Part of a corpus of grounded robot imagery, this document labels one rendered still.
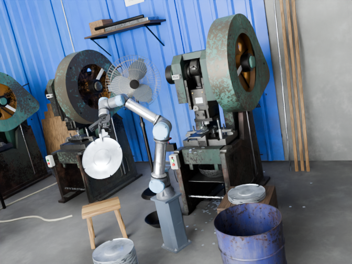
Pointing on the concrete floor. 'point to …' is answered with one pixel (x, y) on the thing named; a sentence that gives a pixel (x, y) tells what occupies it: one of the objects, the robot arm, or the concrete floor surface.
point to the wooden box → (271, 198)
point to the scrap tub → (251, 234)
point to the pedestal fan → (131, 80)
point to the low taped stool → (114, 203)
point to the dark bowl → (153, 219)
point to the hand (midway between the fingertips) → (101, 141)
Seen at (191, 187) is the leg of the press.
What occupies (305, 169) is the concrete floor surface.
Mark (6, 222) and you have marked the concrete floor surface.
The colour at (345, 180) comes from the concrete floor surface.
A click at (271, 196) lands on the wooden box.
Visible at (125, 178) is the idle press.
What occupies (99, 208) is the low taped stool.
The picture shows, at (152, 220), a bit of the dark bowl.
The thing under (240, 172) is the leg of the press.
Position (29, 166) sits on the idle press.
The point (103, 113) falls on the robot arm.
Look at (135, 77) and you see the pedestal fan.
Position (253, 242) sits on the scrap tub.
